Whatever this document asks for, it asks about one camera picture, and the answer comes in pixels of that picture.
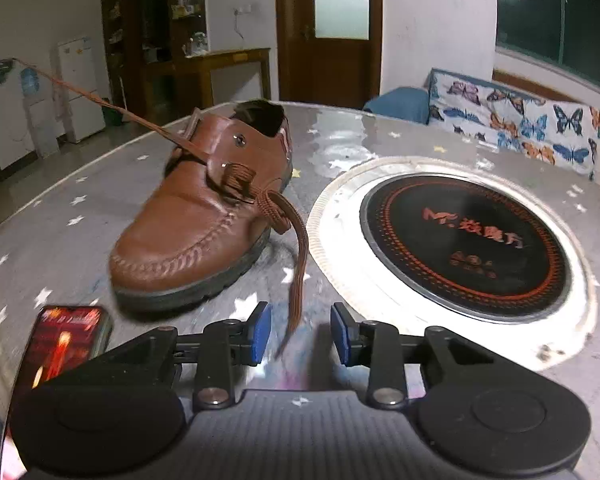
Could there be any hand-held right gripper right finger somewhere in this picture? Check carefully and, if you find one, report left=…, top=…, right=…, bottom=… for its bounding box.
left=330, top=301, right=503, bottom=410

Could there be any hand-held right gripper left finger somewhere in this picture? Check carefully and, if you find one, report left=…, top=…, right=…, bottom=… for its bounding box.
left=92, top=301, right=274, bottom=410

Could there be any brown shoelace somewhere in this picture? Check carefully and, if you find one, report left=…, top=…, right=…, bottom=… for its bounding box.
left=11, top=56, right=312, bottom=361

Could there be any brown leather shoe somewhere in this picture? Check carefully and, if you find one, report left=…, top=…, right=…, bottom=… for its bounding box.
left=109, top=100, right=295, bottom=317

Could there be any white appliance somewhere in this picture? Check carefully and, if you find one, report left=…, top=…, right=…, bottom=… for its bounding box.
left=0, top=79, right=36, bottom=171

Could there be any white water dispenser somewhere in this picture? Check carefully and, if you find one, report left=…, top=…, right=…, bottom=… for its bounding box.
left=20, top=66, right=62, bottom=159

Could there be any white refrigerator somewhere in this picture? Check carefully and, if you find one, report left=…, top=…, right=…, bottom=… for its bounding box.
left=56, top=36, right=106, bottom=143

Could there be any dark wooden cabinet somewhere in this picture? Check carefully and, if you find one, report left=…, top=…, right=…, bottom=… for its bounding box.
left=101, top=0, right=208, bottom=126

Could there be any black round induction cooktop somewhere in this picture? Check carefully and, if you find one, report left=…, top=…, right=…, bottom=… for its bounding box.
left=307, top=156, right=598, bottom=373

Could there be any smartphone with lit screen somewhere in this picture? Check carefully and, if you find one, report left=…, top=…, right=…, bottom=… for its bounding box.
left=0, top=304, right=113, bottom=479

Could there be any glass jar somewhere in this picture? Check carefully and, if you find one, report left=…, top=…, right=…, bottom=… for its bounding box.
left=182, top=32, right=208, bottom=56

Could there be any grey star print table cover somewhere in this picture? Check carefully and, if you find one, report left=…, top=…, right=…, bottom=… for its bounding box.
left=0, top=101, right=600, bottom=480

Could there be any wooden side desk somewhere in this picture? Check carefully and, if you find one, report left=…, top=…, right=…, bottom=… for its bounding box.
left=185, top=47, right=272, bottom=111

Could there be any blue sofa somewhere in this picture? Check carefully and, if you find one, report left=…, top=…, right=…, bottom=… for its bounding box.
left=362, top=67, right=600, bottom=183

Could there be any wooden door with frosted glass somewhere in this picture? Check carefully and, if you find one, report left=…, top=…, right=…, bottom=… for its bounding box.
left=275, top=0, right=383, bottom=106

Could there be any butterfly print pillow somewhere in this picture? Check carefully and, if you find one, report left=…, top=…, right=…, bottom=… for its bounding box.
left=426, top=67, right=600, bottom=181

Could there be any dark window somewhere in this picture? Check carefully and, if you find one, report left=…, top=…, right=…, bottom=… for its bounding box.
left=495, top=0, right=600, bottom=91

